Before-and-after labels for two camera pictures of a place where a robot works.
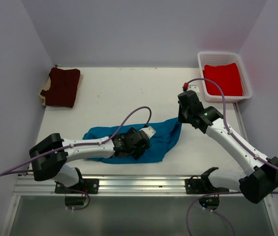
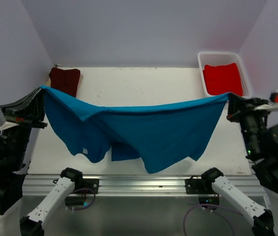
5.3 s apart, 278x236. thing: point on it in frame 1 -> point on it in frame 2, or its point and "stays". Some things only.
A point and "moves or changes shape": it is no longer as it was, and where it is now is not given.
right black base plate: x=199 y=186 stays
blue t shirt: x=166 y=132 moves or changes shape
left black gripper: x=138 y=152 -> x=26 y=110
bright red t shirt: x=227 y=76 stays
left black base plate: x=90 y=186 stays
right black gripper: x=181 y=118 -> x=244 y=104
